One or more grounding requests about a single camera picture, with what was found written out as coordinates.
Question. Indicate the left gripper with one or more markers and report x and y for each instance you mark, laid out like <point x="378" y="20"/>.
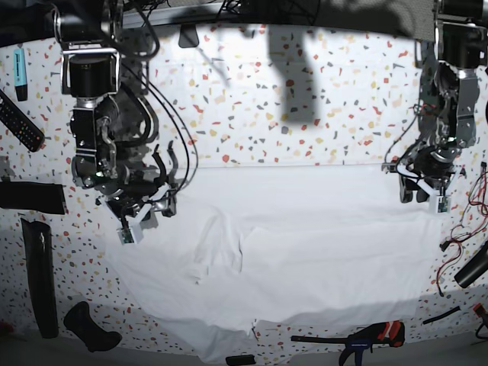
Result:
<point x="425" y="171"/>

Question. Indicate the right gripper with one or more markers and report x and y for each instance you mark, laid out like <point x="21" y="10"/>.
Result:
<point x="127" y="195"/>

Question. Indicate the white T-shirt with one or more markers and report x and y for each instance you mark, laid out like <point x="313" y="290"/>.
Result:
<point x="307" y="246"/>

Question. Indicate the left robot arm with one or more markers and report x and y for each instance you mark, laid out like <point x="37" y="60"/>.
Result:
<point x="460" y="48"/>

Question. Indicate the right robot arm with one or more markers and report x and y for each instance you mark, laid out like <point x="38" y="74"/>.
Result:
<point x="90" y="36"/>

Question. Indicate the black cylinder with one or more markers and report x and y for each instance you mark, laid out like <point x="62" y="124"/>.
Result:
<point x="476" y="267"/>

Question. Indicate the black tape strip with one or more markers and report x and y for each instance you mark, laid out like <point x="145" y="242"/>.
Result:
<point x="25" y="195"/>

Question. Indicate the short black rod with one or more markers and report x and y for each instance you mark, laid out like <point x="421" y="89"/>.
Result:
<point x="441" y="316"/>

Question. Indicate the long black tube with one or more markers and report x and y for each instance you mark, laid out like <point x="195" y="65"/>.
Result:
<point x="39" y="264"/>

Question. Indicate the small red black connector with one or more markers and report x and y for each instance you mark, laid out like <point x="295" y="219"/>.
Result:
<point x="478" y="308"/>

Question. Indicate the black orange bar clamp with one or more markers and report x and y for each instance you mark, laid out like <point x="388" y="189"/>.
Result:
<point x="391" y="334"/>

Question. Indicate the terrazzo patterned tablecloth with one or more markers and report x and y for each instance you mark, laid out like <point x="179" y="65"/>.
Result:
<point x="245" y="97"/>

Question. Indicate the small black rectangular device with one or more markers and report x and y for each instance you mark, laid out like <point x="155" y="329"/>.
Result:
<point x="240" y="360"/>

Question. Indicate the black TV remote control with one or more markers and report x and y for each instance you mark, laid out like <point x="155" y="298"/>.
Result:
<point x="20" y="125"/>

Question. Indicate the blue highlighter marker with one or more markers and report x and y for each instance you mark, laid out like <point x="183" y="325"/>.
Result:
<point x="20" y="75"/>

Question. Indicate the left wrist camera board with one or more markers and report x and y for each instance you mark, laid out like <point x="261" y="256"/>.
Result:
<point x="439" y="203"/>

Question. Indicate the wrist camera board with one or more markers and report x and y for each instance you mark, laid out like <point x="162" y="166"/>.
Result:
<point x="439" y="203"/>
<point x="132" y="234"/>

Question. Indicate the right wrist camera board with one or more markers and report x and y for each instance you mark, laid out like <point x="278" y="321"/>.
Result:
<point x="132" y="234"/>

